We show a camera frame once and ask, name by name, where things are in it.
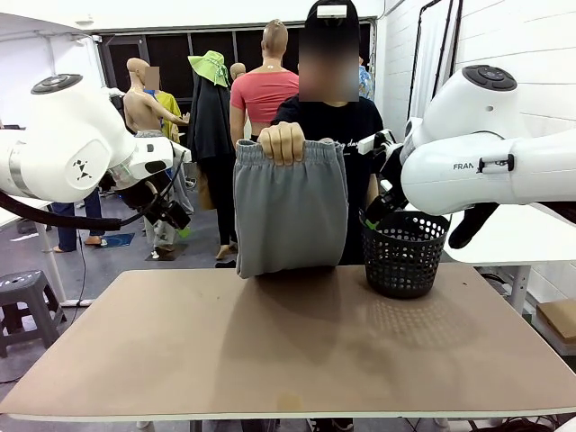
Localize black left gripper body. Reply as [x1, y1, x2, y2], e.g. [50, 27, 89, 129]
[142, 197, 193, 230]

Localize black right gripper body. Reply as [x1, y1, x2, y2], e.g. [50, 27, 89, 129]
[371, 142, 406, 200]

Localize grey training pants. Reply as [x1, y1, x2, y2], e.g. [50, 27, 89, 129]
[232, 138, 350, 281]

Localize tan mannequin in grey pants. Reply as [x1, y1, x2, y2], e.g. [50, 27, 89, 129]
[122, 57, 195, 263]

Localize person's right hand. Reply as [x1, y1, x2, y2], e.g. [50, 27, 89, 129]
[259, 121, 308, 165]

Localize person in black t-shirt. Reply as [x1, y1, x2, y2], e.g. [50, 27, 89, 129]
[269, 44, 386, 267]

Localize black backdrop stand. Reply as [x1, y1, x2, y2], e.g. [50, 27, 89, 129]
[406, 0, 465, 121]

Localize dark grey perforated basket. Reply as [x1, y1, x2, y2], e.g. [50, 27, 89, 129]
[359, 211, 453, 301]

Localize blue patterned shirt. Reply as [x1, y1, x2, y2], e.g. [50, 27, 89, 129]
[358, 55, 377, 103]

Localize mannequin with green hat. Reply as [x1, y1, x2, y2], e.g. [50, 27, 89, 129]
[185, 71, 240, 262]

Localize person in yellow shirt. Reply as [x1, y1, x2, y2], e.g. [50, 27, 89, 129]
[147, 66, 185, 141]

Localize person in blue jeans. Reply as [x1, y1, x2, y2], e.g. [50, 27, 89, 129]
[49, 191, 109, 255]

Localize white side table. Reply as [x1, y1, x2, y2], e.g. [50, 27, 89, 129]
[0, 197, 96, 308]

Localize white backdrop cloth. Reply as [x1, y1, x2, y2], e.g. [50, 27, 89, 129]
[419, 0, 464, 105]

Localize white robot mounting table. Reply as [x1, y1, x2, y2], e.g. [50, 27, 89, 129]
[443, 201, 576, 317]

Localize black cap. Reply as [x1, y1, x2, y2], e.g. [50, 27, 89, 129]
[304, 0, 362, 51]

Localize red crop top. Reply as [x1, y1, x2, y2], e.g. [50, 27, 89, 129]
[229, 65, 301, 123]

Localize green bucket hat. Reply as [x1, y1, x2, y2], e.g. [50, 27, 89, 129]
[187, 49, 232, 89]

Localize grey plastic stool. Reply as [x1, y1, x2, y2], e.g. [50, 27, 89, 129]
[0, 269, 68, 359]

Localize mannequin with mohawk hair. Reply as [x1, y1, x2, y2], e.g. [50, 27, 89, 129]
[229, 18, 301, 141]

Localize brown cardboard box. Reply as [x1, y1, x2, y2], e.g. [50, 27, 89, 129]
[535, 298, 576, 357]

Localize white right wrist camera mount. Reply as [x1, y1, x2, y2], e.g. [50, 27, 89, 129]
[359, 129, 399, 157]

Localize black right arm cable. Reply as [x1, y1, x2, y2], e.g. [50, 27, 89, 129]
[448, 202, 500, 251]

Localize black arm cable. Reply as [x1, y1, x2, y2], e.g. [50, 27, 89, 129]
[0, 150, 188, 231]
[448, 202, 500, 251]

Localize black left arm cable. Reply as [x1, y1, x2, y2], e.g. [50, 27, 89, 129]
[0, 150, 188, 231]

